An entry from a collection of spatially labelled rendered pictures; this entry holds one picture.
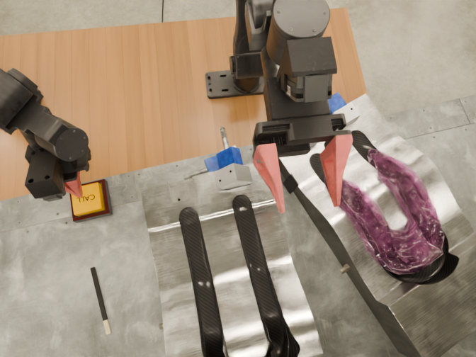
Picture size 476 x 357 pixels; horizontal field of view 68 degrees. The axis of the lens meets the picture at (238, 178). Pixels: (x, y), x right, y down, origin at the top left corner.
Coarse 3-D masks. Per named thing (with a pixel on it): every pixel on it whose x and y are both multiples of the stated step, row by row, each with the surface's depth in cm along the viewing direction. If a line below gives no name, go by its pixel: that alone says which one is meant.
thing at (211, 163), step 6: (222, 150) 78; (216, 156) 79; (210, 162) 78; (216, 162) 78; (204, 168) 79; (210, 168) 78; (216, 168) 78; (186, 174) 78; (192, 174) 78; (198, 174) 78
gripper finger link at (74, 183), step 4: (76, 172) 67; (64, 176) 66; (68, 176) 66; (72, 176) 66; (76, 176) 67; (64, 180) 66; (68, 180) 66; (72, 180) 66; (76, 180) 66; (68, 184) 67; (72, 184) 67; (76, 184) 67; (80, 184) 72; (72, 188) 69; (76, 188) 69; (80, 188) 73; (76, 192) 70; (80, 192) 72; (80, 196) 72
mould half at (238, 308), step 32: (160, 192) 71; (224, 192) 71; (256, 192) 72; (160, 224) 69; (224, 224) 70; (160, 256) 68; (224, 256) 69; (288, 256) 69; (160, 288) 67; (192, 288) 67; (224, 288) 66; (288, 288) 65; (192, 320) 63; (224, 320) 62; (256, 320) 62; (288, 320) 62; (192, 352) 60; (256, 352) 60; (320, 352) 60
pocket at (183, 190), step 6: (186, 180) 73; (192, 180) 73; (174, 186) 74; (180, 186) 74; (186, 186) 74; (192, 186) 74; (174, 192) 74; (180, 192) 74; (186, 192) 74; (192, 192) 74; (174, 198) 74; (180, 198) 74; (186, 198) 74
